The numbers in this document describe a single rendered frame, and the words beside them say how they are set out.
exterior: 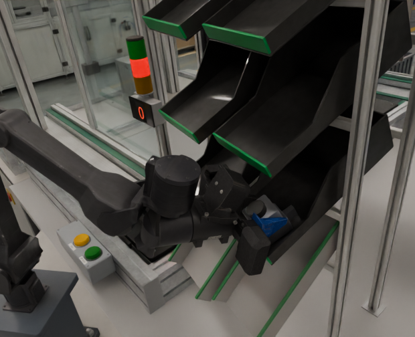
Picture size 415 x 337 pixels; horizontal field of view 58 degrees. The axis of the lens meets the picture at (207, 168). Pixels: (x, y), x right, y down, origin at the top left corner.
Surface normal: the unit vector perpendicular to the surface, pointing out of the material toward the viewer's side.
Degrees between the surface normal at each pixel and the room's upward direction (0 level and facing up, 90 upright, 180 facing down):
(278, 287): 45
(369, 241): 0
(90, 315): 0
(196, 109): 25
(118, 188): 31
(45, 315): 0
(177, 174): 18
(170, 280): 90
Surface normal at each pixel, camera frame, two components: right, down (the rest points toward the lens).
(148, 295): 0.65, 0.34
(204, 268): -0.67, -0.36
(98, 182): 0.40, -0.70
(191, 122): -0.45, -0.63
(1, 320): -0.10, -0.85
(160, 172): 0.21, -0.79
